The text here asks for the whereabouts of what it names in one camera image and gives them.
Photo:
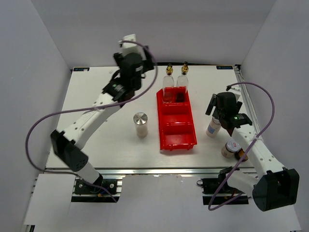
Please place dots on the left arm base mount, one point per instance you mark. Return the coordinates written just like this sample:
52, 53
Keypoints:
82, 193

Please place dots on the red lid dark jar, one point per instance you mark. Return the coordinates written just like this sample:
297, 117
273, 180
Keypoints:
239, 154

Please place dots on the steel lid white powder jar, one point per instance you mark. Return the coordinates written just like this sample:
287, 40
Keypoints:
140, 120

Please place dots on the dark sauce cruet bottle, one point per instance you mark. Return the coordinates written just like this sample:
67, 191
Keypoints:
182, 83

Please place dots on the right blue table sticker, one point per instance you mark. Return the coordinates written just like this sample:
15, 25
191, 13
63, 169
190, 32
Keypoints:
223, 67

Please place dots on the blue label white shaker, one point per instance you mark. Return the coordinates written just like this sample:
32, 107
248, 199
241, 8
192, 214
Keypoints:
213, 127

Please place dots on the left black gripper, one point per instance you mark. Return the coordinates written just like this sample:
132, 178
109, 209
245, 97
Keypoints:
147, 65

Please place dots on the white lid spice jar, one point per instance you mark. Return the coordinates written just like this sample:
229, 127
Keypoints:
230, 148

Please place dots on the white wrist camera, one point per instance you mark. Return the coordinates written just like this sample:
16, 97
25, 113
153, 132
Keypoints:
128, 48
236, 90

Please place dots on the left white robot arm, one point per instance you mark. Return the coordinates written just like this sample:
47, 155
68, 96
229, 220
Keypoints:
68, 144

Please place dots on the red plastic divided bin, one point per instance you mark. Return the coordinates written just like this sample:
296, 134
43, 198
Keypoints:
175, 121

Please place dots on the blue table sticker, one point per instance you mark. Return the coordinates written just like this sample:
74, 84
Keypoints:
223, 67
81, 69

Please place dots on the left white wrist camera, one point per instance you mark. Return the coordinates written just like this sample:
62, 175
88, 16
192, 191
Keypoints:
128, 48

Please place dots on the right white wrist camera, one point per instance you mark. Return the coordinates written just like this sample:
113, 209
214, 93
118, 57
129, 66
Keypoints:
236, 90

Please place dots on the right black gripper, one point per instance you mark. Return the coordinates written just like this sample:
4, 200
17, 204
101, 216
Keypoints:
213, 102

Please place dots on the clear glass cruet bottle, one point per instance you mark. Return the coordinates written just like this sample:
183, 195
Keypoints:
168, 85

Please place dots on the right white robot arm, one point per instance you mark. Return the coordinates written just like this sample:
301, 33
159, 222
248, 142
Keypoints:
275, 186

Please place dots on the left blue table sticker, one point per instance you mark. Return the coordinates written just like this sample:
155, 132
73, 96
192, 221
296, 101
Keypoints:
81, 69

